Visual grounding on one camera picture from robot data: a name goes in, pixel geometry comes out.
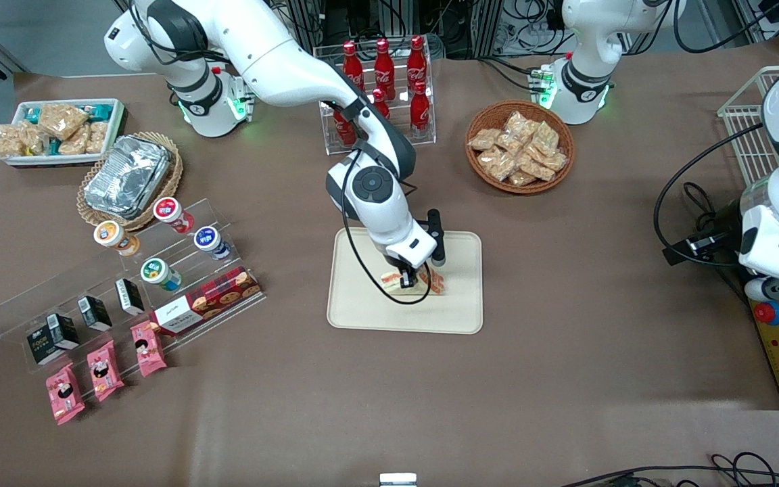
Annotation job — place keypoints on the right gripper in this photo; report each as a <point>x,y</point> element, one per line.
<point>406,275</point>

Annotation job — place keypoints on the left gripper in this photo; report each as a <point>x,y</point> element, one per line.
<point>722,226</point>

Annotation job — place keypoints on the triangle sandwich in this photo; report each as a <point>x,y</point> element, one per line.
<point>435,284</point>

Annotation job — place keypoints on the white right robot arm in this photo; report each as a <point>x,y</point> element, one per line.
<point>281,61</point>

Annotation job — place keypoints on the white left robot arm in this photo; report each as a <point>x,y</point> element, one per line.
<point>589,40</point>

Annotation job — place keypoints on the beige plastic tray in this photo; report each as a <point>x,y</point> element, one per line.
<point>362,311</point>

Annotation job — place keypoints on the clear acrylic bottle rack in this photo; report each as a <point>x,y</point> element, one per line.
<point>403,143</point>

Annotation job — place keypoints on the round brown wicker basket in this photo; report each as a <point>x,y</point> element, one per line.
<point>520,189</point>

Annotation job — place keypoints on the clear-wrapped crispy snack pack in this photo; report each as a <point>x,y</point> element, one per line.
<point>522,178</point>
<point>521,124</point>
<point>491,159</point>
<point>546,137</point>
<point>503,169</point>
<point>554,161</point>
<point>510,143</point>
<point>484,139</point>
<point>537,168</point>

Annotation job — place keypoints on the red cola bottle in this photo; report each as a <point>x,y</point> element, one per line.
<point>341,132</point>
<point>384,61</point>
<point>351,57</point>
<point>381,101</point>
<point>420,111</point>
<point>416,61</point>

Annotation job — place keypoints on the red cookie box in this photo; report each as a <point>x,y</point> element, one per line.
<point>214,297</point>

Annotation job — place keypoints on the blue lid yogurt cup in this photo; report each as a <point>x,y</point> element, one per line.
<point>208,238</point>

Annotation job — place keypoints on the red lid yogurt cup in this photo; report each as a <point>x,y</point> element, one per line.
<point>170,210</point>

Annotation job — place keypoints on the green lid yogurt cup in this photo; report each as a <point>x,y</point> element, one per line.
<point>155,270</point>

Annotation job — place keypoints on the oval tan wicker basket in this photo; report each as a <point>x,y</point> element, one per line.
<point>177,169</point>

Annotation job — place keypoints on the pink snack packet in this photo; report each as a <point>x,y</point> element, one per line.
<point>149,350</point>
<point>105,370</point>
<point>65,393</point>

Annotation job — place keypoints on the small black drink carton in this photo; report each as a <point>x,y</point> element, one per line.
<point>130,297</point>
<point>95,314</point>

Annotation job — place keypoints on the aluminium foil lidded container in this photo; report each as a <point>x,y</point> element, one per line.
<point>126,176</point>

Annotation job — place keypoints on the orange lid yogurt cup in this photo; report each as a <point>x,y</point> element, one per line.
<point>111,235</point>

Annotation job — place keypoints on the small rice cracker pack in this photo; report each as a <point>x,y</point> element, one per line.
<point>75,142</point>
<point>97,135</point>
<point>32,137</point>
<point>6,141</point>

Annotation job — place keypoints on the teal snack packet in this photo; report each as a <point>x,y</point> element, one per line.
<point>31,113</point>
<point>97,110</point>
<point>55,147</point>

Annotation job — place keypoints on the large black drink carton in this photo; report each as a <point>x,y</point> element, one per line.
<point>48,345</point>

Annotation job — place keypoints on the white rectangular plastic bin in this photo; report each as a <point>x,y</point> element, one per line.
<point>51,161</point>

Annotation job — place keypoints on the large rice cracker pack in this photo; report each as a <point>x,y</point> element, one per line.
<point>61,120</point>

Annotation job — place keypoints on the clear acrylic tiered display stand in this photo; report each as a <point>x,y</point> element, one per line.
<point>14,318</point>

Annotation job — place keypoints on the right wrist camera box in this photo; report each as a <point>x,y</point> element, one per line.
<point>437,237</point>

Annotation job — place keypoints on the aluminium frame profile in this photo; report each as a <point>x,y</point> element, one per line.
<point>312,17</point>
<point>768,20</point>

